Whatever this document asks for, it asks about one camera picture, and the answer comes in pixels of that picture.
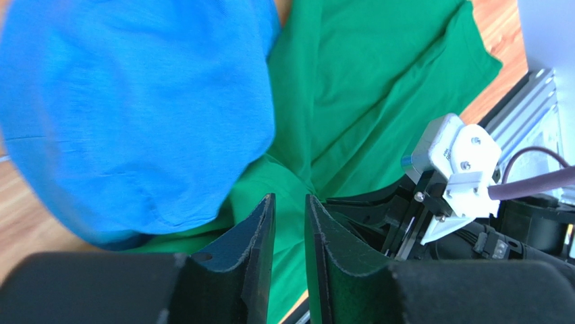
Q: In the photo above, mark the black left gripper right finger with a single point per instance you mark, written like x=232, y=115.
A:
x=350, y=282

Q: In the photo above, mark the green t shirt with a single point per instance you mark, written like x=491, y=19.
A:
x=352, y=83

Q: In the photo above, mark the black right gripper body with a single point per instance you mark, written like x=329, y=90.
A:
x=394, y=219

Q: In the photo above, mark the blue bucket hat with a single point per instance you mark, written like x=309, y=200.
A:
x=133, y=119

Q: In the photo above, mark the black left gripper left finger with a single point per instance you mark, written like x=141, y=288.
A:
x=228, y=281

